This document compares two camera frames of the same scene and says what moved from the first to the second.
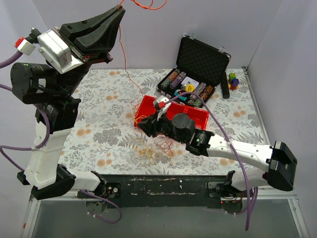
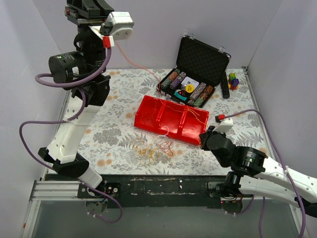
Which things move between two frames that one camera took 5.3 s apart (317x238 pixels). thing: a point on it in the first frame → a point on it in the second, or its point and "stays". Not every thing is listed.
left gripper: x=87 y=55 → x=87 y=14
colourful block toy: x=233 y=81 stays
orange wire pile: x=150 y=153 stays
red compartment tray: x=146 y=107 stays
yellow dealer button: x=189 y=88 stays
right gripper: x=153 y=127 → x=205 y=136
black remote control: x=225 y=87 stays
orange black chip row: x=204 y=95 stays
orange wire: x=119 y=8 → x=144 y=68
